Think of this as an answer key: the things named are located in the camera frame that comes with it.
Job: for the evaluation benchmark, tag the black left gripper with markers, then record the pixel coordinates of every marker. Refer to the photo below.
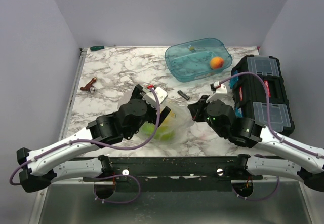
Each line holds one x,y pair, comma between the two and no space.
138,95

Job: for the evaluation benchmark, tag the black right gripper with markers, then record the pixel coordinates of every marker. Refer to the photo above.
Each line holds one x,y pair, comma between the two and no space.
196,108

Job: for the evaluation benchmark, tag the clear plastic bag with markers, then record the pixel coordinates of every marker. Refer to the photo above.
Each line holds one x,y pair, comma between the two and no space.
181,123

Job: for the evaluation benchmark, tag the green fake fruit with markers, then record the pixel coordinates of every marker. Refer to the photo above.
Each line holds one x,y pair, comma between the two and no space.
163,133

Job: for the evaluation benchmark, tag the yellow fake fruit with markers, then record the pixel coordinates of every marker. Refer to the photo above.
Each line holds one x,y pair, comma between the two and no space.
170,117

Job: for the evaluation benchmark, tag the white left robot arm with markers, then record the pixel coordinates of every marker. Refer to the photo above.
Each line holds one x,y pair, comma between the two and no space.
62,160

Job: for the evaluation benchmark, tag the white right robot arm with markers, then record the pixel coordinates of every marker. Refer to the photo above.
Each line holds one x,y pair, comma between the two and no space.
295,160

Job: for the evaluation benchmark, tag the orange fake peach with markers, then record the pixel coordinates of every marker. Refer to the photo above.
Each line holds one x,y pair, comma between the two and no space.
216,62

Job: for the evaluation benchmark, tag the black tool box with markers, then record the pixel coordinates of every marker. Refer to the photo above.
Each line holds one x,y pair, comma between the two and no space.
263,104

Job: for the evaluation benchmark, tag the brown metal-tipped tool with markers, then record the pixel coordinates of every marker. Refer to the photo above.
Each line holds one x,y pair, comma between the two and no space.
89,87

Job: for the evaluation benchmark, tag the teal plastic tray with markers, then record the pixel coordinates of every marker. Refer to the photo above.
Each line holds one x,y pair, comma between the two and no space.
186,65

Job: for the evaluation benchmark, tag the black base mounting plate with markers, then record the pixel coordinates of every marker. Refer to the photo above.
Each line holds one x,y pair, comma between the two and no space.
170,174

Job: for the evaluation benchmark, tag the green handled screwdriver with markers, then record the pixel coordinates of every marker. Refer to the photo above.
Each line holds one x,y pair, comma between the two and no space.
101,47

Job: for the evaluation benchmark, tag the aluminium side rail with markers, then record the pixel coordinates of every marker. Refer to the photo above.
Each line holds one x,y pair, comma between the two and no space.
71,100

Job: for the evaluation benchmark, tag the aluminium front rail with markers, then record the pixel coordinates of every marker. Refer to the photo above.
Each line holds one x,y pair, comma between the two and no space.
81,181

